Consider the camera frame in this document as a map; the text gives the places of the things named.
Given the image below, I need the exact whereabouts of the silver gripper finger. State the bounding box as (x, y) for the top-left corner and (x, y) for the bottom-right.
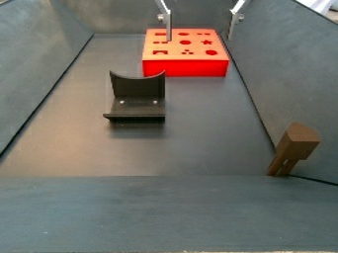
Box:
(156, 0), (172, 42)
(228, 0), (250, 40)

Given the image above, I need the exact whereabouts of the brown three prong block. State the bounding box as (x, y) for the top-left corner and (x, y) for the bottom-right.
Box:
(269, 123), (321, 176)

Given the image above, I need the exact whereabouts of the red shape sorter board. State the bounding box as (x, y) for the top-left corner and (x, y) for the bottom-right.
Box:
(142, 29), (230, 77)

